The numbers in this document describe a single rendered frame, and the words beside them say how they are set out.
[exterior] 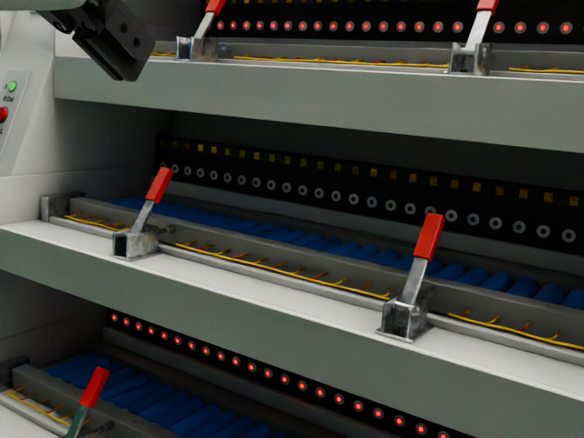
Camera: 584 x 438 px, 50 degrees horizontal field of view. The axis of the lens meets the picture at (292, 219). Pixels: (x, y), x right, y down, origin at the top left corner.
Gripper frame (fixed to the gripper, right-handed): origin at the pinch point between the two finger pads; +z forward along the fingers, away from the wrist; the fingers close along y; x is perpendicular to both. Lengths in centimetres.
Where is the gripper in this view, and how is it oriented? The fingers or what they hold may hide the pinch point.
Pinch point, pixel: (116, 40)
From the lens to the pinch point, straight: 39.2
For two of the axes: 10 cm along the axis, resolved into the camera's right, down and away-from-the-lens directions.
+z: 4.1, 4.5, 8.0
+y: 8.4, 1.7, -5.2
